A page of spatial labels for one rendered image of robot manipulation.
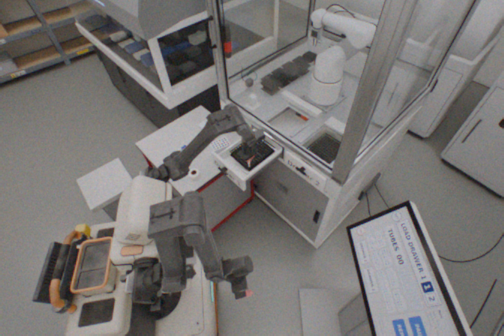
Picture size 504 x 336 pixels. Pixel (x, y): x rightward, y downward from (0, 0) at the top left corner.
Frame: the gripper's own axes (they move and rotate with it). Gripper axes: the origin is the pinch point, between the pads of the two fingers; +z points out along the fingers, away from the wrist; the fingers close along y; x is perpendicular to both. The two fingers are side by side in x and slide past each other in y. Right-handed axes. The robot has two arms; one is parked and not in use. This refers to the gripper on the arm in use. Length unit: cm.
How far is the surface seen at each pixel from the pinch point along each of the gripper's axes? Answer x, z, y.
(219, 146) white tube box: -31.9, 15.7, -1.7
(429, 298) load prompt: 97, -21, 6
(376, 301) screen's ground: 87, -7, 14
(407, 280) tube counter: 90, -18, 4
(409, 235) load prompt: 82, -22, -9
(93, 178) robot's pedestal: -71, 18, 71
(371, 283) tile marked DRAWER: 82, -7, 10
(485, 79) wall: 61, 93, -341
